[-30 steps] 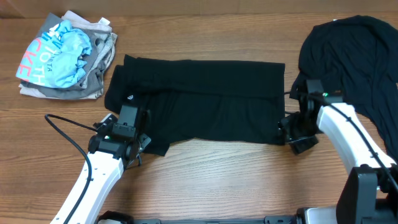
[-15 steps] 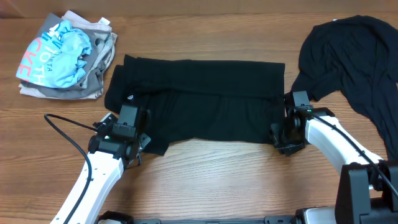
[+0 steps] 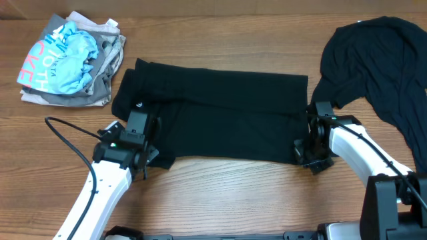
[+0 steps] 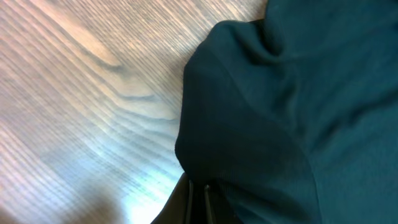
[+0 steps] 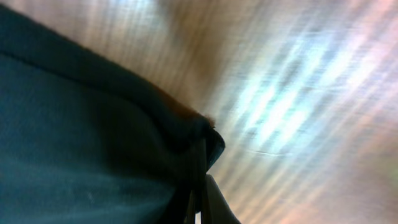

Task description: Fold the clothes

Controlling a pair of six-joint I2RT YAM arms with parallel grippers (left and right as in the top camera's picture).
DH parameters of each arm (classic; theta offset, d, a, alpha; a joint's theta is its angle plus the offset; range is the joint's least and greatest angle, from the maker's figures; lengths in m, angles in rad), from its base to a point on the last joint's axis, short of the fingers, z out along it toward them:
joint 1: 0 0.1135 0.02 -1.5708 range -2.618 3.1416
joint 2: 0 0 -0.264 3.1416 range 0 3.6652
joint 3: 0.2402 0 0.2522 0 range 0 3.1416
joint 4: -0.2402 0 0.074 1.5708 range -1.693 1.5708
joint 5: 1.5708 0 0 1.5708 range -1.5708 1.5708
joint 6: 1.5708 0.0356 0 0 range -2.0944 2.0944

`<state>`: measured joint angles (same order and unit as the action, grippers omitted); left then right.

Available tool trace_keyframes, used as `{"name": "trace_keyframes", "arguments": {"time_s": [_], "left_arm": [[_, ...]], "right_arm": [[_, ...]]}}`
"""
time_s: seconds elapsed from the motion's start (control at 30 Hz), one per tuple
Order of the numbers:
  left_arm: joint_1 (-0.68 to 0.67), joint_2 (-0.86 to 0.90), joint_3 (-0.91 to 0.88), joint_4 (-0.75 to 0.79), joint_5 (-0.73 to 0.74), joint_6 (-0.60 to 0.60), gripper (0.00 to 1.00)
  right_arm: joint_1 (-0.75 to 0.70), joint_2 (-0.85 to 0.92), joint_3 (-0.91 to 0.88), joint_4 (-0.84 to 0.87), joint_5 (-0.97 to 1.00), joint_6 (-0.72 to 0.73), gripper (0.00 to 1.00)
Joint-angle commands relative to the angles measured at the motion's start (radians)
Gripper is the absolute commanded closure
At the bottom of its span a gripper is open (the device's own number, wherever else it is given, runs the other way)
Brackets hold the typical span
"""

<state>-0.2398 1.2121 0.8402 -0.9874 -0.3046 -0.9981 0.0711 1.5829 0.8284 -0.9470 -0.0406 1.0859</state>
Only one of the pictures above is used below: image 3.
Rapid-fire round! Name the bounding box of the light blue printed t-shirt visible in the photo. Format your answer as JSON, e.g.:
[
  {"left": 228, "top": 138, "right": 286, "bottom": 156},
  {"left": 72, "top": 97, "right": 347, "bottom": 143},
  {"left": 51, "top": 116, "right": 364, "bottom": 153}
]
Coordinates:
[{"left": 17, "top": 21, "right": 99, "bottom": 95}]

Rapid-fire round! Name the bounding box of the beige folded garment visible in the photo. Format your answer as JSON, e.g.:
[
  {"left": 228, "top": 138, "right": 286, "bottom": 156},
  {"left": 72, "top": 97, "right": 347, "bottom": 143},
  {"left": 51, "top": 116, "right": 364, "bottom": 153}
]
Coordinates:
[{"left": 19, "top": 11, "right": 127, "bottom": 107}]

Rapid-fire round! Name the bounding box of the black polo shirt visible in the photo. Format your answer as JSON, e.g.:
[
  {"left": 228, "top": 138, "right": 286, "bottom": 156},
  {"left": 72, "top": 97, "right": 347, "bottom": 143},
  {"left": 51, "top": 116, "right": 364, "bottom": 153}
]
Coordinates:
[{"left": 111, "top": 59, "right": 308, "bottom": 169}]

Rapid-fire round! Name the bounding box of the black t-shirt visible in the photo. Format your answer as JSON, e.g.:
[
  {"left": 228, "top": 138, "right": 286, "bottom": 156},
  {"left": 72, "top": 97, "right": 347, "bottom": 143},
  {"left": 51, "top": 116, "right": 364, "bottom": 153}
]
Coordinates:
[{"left": 312, "top": 17, "right": 426, "bottom": 173}]

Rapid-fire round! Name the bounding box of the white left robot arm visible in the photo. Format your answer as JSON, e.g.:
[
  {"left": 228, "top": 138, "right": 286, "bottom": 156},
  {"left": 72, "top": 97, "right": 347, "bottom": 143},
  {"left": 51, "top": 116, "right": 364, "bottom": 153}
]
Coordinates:
[{"left": 45, "top": 110, "right": 161, "bottom": 239}]

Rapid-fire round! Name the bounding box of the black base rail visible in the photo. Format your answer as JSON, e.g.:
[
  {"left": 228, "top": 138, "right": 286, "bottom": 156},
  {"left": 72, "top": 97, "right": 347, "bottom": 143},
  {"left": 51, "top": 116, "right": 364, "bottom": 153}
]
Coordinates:
[{"left": 103, "top": 225, "right": 321, "bottom": 240}]

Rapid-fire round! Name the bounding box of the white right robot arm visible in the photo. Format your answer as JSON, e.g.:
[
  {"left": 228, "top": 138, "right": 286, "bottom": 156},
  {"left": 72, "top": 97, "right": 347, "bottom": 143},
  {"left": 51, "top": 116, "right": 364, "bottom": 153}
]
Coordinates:
[{"left": 284, "top": 102, "right": 426, "bottom": 240}]

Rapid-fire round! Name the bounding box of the grey folded garment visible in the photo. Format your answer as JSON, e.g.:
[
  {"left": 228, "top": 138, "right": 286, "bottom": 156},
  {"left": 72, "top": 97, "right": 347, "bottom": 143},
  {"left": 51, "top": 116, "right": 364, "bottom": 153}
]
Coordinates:
[{"left": 21, "top": 13, "right": 117, "bottom": 107}]

